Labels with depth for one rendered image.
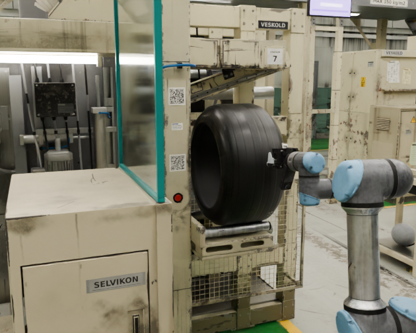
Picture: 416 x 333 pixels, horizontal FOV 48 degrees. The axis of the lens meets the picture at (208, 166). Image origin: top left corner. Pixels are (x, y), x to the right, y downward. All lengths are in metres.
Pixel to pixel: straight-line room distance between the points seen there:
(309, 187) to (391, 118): 4.79
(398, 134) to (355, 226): 5.06
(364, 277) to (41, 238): 0.85
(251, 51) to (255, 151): 0.66
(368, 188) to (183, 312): 1.25
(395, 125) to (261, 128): 4.45
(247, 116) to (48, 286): 1.20
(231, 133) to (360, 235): 0.84
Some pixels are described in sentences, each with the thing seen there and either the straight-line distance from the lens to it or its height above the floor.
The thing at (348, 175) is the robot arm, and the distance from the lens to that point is 1.32.
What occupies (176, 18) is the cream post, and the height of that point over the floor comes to 1.83.
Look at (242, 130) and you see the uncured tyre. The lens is 2.00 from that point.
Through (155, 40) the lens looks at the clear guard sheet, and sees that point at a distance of 1.16.
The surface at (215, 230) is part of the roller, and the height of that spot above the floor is 0.91.
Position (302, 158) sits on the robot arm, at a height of 1.30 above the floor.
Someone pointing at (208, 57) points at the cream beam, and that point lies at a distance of 2.36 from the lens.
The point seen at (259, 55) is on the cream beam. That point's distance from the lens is 2.48.
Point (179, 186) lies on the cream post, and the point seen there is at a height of 1.11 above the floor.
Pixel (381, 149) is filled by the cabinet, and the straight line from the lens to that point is 6.59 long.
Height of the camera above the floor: 1.58
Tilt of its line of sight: 10 degrees down
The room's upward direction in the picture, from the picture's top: straight up
